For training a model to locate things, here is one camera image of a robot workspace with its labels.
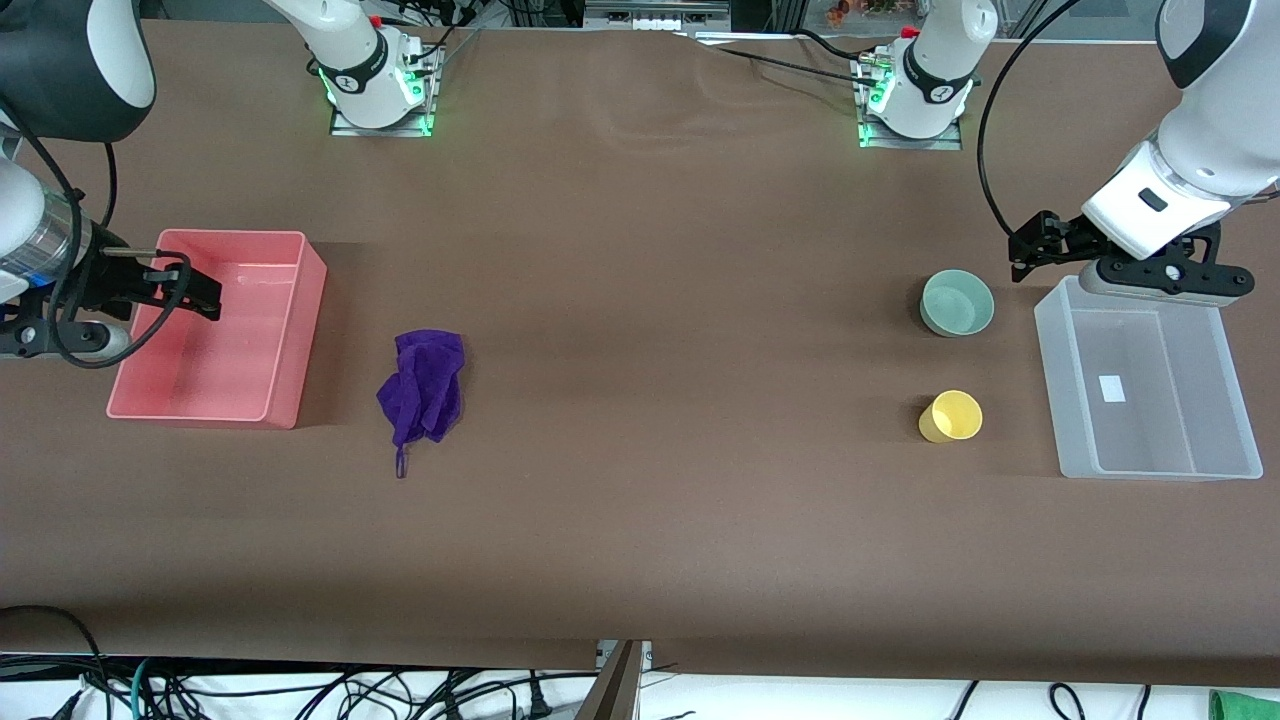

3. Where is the green cloth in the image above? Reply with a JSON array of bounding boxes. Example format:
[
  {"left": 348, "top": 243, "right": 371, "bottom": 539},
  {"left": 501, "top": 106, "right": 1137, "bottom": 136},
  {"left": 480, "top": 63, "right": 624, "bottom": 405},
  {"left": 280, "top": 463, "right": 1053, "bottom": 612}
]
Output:
[{"left": 1208, "top": 689, "right": 1280, "bottom": 720}]

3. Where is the orange background object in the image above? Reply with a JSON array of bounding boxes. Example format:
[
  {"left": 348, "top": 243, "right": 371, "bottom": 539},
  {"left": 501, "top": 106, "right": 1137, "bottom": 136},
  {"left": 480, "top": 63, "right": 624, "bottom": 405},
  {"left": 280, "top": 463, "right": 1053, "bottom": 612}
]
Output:
[{"left": 825, "top": 0, "right": 901, "bottom": 26}]

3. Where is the yellow plastic cup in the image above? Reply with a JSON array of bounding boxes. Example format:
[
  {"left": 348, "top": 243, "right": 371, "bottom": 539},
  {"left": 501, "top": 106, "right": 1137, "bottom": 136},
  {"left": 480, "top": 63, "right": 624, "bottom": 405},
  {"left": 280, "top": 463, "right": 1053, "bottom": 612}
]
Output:
[{"left": 918, "top": 390, "right": 984, "bottom": 444}]

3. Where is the pink plastic bin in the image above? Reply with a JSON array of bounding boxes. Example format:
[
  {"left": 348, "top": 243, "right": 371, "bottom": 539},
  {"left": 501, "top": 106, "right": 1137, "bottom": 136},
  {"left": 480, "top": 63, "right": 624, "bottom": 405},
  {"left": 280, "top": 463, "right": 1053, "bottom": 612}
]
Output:
[{"left": 106, "top": 230, "right": 328, "bottom": 430}]

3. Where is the short black table cable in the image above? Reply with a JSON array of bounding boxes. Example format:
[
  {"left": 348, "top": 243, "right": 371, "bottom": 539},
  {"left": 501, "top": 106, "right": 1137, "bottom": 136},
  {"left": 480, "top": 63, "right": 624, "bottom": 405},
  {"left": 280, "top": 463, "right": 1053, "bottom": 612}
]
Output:
[{"left": 795, "top": 28, "right": 876, "bottom": 63}]

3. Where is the thick black floor cable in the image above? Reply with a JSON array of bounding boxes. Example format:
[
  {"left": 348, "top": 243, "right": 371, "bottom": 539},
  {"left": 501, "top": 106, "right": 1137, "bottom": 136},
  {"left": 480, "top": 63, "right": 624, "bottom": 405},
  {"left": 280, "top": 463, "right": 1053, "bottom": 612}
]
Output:
[{"left": 0, "top": 604, "right": 111, "bottom": 720}]

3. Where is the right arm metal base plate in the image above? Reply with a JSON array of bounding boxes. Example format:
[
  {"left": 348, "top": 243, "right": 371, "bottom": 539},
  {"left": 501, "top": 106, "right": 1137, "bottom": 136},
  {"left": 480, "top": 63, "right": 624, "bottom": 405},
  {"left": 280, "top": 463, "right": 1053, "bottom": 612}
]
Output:
[{"left": 330, "top": 40, "right": 441, "bottom": 138}]

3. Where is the green ceramic bowl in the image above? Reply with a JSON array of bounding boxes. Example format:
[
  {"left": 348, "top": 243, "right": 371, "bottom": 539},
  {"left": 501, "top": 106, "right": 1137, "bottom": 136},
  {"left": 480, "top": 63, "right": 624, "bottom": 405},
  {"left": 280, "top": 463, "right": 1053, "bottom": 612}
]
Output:
[{"left": 920, "top": 269, "right": 996, "bottom": 338}]

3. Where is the purple cloth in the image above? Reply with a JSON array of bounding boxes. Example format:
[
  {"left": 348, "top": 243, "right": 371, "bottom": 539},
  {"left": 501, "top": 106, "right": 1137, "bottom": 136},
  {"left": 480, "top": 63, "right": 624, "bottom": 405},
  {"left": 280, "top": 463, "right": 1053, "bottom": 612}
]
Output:
[{"left": 376, "top": 331, "right": 466, "bottom": 479}]

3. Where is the translucent plastic bin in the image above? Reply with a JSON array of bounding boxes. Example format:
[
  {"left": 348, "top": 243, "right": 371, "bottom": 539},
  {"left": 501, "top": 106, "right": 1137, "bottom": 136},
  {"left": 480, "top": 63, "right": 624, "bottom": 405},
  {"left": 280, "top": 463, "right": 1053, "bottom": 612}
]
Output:
[{"left": 1033, "top": 275, "right": 1264, "bottom": 482}]

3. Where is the brown table cover sheet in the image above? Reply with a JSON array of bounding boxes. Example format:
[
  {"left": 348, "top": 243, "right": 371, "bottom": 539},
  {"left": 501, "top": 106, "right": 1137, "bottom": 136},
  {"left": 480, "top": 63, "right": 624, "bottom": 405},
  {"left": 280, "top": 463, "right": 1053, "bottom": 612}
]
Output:
[{"left": 0, "top": 18, "right": 1280, "bottom": 689}]

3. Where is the grey electronics box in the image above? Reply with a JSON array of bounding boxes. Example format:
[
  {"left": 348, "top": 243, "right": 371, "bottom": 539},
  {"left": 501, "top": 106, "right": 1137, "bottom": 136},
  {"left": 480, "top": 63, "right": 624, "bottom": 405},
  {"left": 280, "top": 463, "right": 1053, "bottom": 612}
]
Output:
[{"left": 583, "top": 0, "right": 733, "bottom": 31}]

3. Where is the metal table bracket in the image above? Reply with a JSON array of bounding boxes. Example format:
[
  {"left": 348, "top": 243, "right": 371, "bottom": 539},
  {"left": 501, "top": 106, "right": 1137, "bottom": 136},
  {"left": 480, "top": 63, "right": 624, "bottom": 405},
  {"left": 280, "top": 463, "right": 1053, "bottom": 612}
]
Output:
[{"left": 578, "top": 640, "right": 653, "bottom": 720}]

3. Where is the long black table cable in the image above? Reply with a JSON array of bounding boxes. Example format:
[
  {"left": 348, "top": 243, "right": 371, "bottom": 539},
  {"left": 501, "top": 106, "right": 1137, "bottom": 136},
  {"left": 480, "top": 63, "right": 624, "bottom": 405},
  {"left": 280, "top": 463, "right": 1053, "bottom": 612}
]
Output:
[{"left": 690, "top": 35, "right": 881, "bottom": 86}]

